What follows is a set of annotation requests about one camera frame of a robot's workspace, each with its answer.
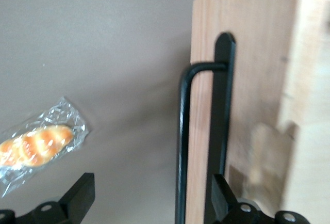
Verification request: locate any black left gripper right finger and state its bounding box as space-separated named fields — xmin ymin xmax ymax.
xmin=211 ymin=173 xmax=310 ymax=224

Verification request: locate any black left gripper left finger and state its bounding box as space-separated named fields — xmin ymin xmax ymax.
xmin=0 ymin=172 xmax=96 ymax=224

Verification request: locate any black metal drawer handle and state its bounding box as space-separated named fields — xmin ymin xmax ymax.
xmin=175 ymin=31 xmax=237 ymax=224

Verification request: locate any light wooden drawer cabinet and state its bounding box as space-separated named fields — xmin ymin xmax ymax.
xmin=278 ymin=0 xmax=330 ymax=224

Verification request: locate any bread roll in clear wrapper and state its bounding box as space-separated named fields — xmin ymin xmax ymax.
xmin=0 ymin=95 xmax=90 ymax=199

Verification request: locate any brown table cover sheet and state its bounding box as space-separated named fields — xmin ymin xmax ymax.
xmin=0 ymin=0 xmax=228 ymax=224

